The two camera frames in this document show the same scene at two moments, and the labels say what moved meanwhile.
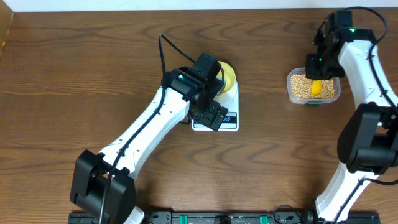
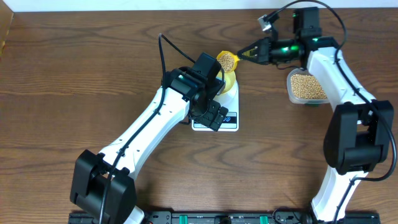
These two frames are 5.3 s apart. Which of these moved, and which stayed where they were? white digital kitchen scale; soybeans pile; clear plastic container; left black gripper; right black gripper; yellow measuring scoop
Moved: right black gripper; yellow measuring scoop
Stayed: left black gripper; soybeans pile; white digital kitchen scale; clear plastic container
